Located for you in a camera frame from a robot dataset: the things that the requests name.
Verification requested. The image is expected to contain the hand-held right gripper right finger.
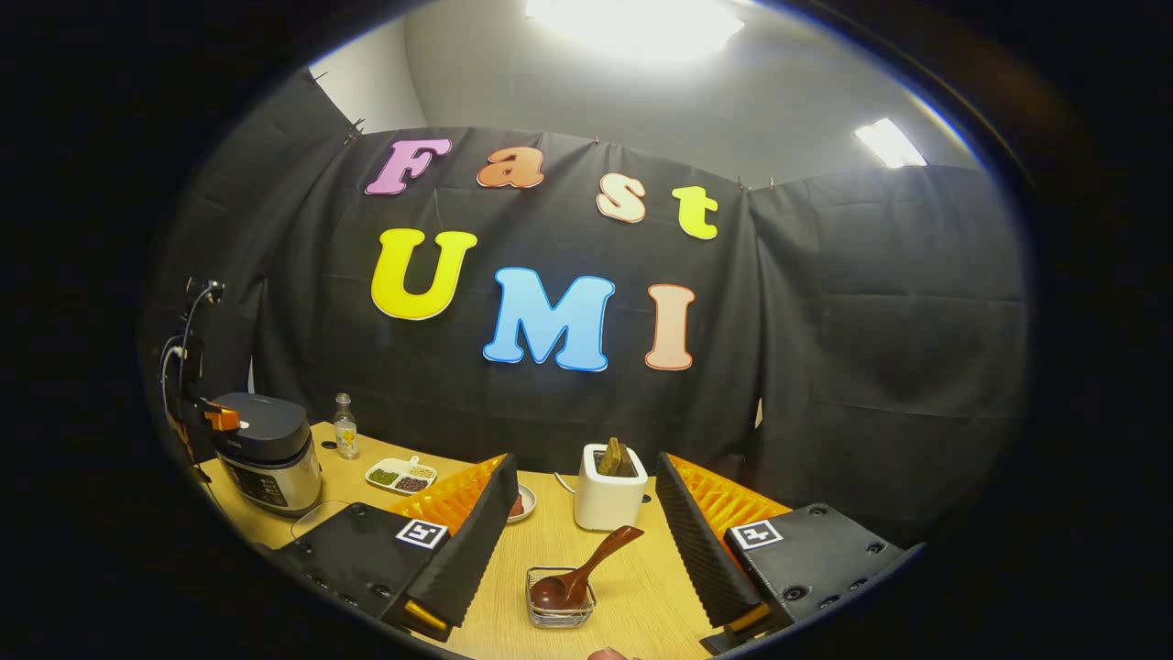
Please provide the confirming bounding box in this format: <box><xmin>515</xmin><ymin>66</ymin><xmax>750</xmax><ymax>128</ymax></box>
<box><xmin>654</xmin><ymin>451</ymin><xmax>906</xmax><ymax>655</ymax></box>

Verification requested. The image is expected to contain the brown bread slice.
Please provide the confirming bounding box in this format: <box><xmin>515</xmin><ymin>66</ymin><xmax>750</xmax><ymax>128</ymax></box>
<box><xmin>596</xmin><ymin>437</ymin><xmax>637</xmax><ymax>478</ymax></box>

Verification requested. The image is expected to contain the small ceiling light panel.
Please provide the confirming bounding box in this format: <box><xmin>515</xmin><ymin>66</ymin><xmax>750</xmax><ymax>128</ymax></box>
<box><xmin>854</xmin><ymin>117</ymin><xmax>928</xmax><ymax>169</ymax></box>

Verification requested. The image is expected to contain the white divided bean dish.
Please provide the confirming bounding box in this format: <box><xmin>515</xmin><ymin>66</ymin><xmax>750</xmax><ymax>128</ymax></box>
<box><xmin>365</xmin><ymin>456</ymin><xmax>439</xmax><ymax>496</ymax></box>

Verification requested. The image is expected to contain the long ceiling light panel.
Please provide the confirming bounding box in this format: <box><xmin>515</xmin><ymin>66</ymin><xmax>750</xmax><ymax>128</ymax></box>
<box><xmin>524</xmin><ymin>0</ymin><xmax>745</xmax><ymax>56</ymax></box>

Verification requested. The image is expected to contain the black backdrop cloth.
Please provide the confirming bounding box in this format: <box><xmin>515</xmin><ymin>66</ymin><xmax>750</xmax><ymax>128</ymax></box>
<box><xmin>147</xmin><ymin>69</ymin><xmax>1027</xmax><ymax>551</ymax></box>

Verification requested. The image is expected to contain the white toaster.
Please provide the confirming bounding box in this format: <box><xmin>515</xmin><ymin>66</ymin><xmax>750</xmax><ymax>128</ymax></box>
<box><xmin>575</xmin><ymin>444</ymin><xmax>649</xmax><ymax>532</ymax></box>

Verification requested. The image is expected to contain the dark grey rice cooker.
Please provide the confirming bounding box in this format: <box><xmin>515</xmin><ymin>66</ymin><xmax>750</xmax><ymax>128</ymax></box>
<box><xmin>209</xmin><ymin>392</ymin><xmax>323</xmax><ymax>519</ymax></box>

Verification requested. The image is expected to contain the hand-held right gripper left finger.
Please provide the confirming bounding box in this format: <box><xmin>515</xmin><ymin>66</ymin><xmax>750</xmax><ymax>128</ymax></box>
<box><xmin>273</xmin><ymin>453</ymin><xmax>520</xmax><ymax>643</ymax></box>

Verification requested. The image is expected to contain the small clear glass bottle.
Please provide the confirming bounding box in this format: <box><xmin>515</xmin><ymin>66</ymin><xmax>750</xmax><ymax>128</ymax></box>
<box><xmin>334</xmin><ymin>393</ymin><xmax>359</xmax><ymax>459</ymax></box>

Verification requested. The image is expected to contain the brown wooden spoon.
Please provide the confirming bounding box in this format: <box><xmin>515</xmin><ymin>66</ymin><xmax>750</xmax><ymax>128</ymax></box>
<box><xmin>530</xmin><ymin>525</ymin><xmax>645</xmax><ymax>612</ymax></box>

